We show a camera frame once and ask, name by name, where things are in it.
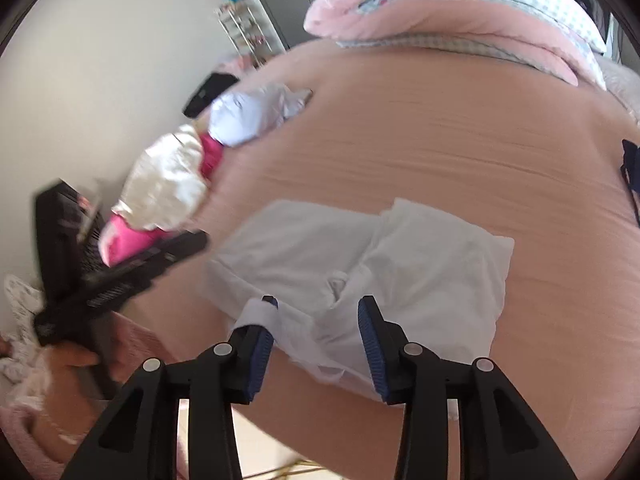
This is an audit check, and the white garment with dark cuff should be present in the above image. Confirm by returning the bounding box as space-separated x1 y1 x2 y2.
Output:
207 82 313 148

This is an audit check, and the white shirt with navy trim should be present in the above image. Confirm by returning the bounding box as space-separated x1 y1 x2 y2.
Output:
205 197 516 406

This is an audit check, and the white pillow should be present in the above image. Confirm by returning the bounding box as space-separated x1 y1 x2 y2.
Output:
597 55 640 126

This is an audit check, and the cream white garment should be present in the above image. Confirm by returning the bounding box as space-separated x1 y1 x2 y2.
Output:
111 124 211 231

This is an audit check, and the black bag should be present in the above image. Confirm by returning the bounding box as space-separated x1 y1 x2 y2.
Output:
182 72 238 118

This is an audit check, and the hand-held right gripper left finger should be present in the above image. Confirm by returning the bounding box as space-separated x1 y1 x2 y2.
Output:
60 296 278 480

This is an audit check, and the person's left hand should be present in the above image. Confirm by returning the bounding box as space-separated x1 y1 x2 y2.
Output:
49 330 126 380

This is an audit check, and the gold wire frame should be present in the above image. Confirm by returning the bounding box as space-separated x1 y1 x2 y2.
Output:
270 460 331 480

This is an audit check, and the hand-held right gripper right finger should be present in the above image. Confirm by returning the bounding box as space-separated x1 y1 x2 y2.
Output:
356 296 576 480

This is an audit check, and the folded pink checked quilt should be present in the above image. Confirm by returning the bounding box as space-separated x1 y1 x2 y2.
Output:
303 0 608 91

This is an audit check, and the bed with pink sheet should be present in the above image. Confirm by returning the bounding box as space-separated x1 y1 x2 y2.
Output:
120 35 640 456

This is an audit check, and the white wire rack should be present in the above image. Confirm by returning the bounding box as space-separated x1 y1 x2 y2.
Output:
217 2 283 58

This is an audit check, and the folded navy striped garment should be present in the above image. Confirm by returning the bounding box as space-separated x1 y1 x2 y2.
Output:
620 139 640 223

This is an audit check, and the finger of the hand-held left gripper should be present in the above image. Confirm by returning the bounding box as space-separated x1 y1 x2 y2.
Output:
135 230 208 283

